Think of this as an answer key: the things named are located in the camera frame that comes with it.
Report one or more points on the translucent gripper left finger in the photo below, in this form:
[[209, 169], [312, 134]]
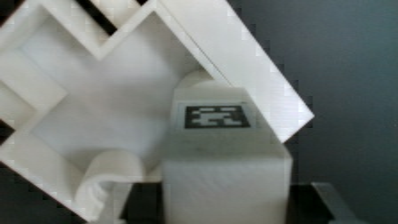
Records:
[[111, 216]]

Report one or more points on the translucent gripper right finger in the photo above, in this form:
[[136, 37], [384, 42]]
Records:
[[344, 216]]

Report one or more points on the white tagged chair leg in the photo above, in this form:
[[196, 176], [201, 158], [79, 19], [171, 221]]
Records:
[[226, 163]]

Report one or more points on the white chair seat plate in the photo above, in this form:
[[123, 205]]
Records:
[[97, 55]]

